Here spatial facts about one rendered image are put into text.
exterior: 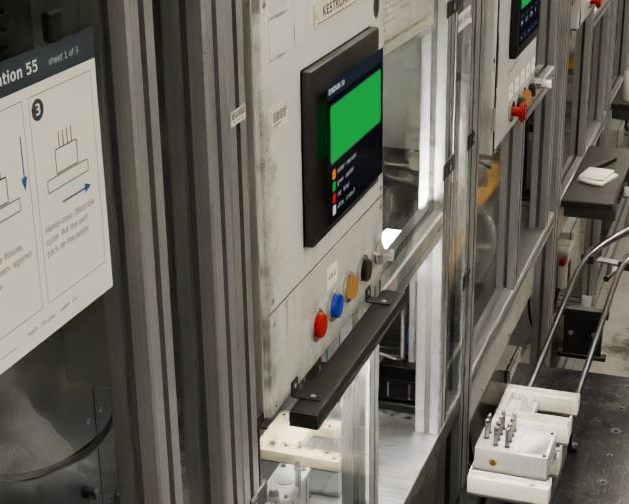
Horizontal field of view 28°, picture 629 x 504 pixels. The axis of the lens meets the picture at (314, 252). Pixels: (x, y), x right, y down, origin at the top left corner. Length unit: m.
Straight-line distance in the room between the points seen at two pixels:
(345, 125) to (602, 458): 1.43
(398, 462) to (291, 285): 0.86
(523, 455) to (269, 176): 1.04
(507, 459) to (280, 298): 0.94
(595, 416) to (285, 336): 1.56
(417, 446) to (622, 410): 0.77
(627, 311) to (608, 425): 2.29
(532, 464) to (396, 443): 0.24
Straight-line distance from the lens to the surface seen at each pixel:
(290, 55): 1.31
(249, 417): 1.34
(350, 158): 1.46
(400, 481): 2.14
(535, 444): 2.23
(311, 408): 1.40
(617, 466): 2.68
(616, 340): 4.83
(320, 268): 1.46
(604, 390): 2.97
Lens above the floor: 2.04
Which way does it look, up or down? 21 degrees down
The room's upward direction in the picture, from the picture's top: 1 degrees counter-clockwise
